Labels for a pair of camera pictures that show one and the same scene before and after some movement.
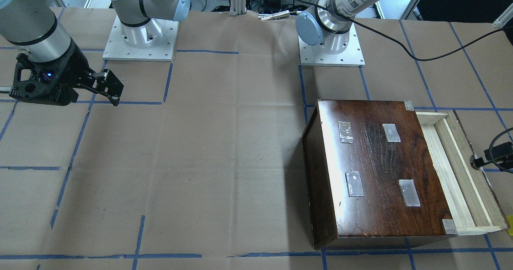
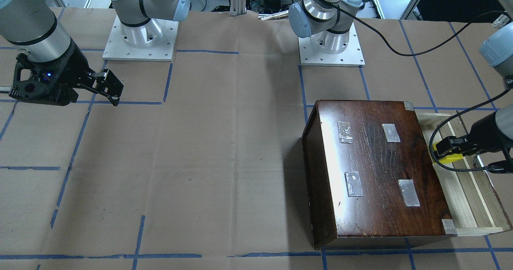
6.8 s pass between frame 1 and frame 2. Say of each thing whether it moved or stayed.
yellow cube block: moved
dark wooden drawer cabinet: stayed
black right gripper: stayed
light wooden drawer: stayed
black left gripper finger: moved
